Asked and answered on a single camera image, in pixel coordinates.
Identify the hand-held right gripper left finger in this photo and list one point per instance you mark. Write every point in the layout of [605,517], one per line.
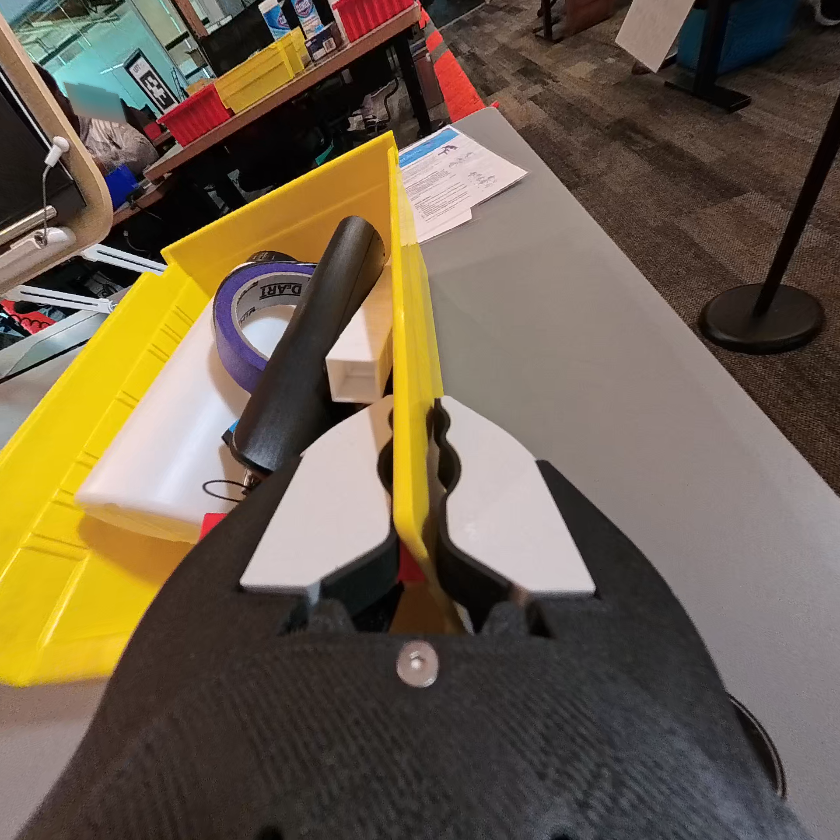
[328,512]

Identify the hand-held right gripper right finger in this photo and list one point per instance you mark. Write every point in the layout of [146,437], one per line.
[512,512]

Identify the yellow plastic bin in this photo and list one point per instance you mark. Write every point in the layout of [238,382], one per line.
[98,407]

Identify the red square block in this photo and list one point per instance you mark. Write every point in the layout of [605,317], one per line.
[410,568]

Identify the red arched block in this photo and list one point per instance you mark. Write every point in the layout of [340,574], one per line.
[211,526]

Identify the black remote control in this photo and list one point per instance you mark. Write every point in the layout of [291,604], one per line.
[302,354]

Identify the white rectangular block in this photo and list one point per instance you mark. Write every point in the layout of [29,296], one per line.
[364,348]

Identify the white plastic tube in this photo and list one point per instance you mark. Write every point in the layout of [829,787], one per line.
[164,433]

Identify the purple tape roll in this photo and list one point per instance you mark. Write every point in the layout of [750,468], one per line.
[226,328]

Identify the white printed paper sheet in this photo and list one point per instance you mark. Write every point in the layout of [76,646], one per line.
[446,220]

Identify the printed paper sheet blue header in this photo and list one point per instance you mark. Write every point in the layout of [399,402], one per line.
[459,164]

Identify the red storage bin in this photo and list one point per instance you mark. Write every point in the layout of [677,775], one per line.
[197,118]
[374,19]

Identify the small yellow storage bin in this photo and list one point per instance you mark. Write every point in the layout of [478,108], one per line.
[256,82]
[298,49]

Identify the wooden table black legs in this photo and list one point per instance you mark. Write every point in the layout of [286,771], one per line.
[315,72]

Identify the beige rimmed black panel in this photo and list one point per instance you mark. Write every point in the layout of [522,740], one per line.
[72,151]

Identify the black white printed tag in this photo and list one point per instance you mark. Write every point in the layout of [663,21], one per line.
[154,82]

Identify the white blue cardboard box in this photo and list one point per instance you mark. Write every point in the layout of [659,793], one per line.
[321,44]

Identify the white blue wipes container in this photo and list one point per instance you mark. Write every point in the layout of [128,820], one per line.
[274,16]

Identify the white paper sign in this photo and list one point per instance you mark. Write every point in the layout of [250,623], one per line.
[649,33]

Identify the black metal table leg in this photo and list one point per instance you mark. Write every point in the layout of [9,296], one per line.
[705,52]

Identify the blue plastic tub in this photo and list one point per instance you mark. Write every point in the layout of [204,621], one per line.
[754,33]

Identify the black stanchion post round base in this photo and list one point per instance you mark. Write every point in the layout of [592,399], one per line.
[761,321]

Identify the white slotted metal bracket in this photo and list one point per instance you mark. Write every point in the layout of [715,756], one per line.
[128,258]
[65,298]

